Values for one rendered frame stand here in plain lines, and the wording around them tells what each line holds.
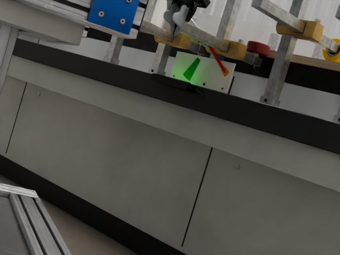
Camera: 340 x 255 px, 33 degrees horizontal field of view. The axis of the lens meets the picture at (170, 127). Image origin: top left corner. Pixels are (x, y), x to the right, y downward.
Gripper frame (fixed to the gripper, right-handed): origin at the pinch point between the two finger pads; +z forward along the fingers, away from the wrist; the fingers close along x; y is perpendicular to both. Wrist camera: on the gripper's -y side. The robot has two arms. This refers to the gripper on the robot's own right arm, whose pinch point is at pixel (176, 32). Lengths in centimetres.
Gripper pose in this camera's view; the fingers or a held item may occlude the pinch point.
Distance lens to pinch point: 172.4
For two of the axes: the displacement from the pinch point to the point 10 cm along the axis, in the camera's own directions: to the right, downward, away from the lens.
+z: -3.0, 9.5, 0.3
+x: 7.1, 2.4, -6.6
